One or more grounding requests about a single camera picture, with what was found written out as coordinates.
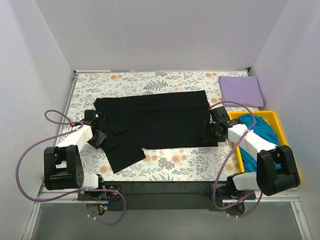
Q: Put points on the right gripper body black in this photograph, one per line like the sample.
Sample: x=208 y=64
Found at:
x=207 y=133

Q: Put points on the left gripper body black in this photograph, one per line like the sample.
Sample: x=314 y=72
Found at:
x=99 y=139

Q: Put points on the black t-shirt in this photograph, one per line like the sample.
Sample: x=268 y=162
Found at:
x=156 y=121

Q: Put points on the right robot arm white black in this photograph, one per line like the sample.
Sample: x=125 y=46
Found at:
x=276 y=167

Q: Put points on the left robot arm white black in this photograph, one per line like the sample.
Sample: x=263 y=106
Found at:
x=62 y=163

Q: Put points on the floral patterned table mat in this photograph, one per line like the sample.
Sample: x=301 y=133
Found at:
x=176 y=164

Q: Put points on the teal t-shirt in bin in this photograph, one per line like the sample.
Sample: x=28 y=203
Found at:
x=262 y=129

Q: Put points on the folded purple t-shirt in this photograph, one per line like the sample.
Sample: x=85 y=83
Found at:
x=243 y=90

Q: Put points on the yellow plastic bin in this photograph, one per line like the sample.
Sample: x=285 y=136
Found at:
x=280 y=125

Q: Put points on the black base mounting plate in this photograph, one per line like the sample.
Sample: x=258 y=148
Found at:
x=223 y=192

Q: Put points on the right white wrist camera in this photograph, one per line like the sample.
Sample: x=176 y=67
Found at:
x=218 y=114

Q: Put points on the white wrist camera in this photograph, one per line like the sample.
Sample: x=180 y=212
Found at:
x=91 y=117
x=218 y=114

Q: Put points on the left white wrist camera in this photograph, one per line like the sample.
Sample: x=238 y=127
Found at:
x=91 y=117

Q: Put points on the aluminium frame rail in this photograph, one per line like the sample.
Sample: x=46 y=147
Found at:
x=50 y=197

